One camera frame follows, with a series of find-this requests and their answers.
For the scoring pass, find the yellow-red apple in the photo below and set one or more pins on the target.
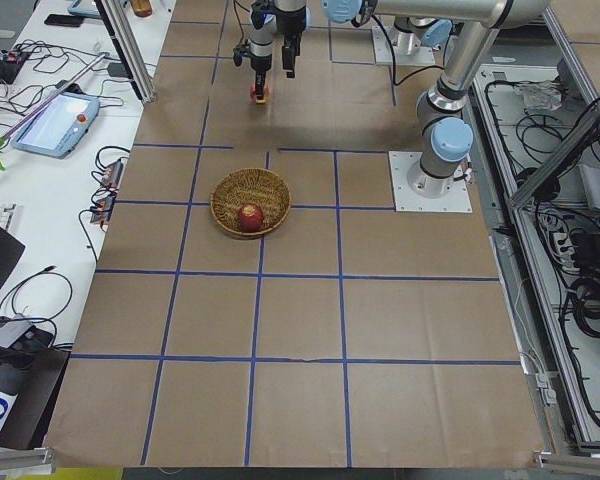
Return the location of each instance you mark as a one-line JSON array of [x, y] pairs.
[[255, 91]]

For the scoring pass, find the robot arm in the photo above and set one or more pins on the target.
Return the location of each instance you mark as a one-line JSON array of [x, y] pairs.
[[447, 138], [270, 18]]

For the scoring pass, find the woven wicker basket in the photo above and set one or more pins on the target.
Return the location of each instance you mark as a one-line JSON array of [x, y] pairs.
[[258, 186]]

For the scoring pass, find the dark red basket apple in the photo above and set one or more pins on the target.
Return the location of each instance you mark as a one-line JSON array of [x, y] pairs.
[[250, 218]]

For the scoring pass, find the teach pendant tablet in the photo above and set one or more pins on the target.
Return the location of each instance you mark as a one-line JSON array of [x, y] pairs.
[[58, 128]]

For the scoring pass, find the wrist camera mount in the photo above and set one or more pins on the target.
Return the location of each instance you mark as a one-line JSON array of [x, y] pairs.
[[240, 52]]

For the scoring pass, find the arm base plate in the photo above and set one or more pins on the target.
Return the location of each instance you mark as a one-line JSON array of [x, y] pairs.
[[415, 191], [405, 46]]

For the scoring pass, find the aluminium frame post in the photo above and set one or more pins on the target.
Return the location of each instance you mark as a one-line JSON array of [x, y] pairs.
[[126, 46]]

